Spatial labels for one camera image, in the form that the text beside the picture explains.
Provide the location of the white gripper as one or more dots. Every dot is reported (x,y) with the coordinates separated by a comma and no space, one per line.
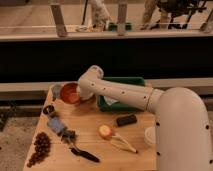
(84,94)

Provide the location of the orange bowl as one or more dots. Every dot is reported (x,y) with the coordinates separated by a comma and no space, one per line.
(68,93)

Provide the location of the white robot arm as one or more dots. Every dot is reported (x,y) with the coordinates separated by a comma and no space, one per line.
(182,126)

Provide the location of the green plastic bin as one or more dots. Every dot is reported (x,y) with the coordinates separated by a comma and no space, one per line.
(120,107)

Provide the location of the white cloth in bin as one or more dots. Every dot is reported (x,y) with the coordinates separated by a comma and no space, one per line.
(110,101)

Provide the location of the small grey-blue cup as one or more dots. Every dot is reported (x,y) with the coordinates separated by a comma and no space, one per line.
(56,89)

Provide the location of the small dark round jar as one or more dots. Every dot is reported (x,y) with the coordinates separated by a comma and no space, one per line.
(49,110)

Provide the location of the yellow toy apple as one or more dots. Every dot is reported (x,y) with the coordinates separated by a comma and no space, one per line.
(105,131)

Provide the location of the black rectangular block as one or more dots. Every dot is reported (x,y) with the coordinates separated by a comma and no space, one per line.
(126,120)

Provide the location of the pale wooden spoon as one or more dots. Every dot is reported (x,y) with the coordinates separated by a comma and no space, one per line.
(119,142)

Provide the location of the green box in background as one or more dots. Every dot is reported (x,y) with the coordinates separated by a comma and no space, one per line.
(113,26)

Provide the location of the bunch of brown grapes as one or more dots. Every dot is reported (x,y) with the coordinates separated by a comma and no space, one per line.
(42,149)

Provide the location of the white cup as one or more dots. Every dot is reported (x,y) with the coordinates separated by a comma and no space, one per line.
(149,136)

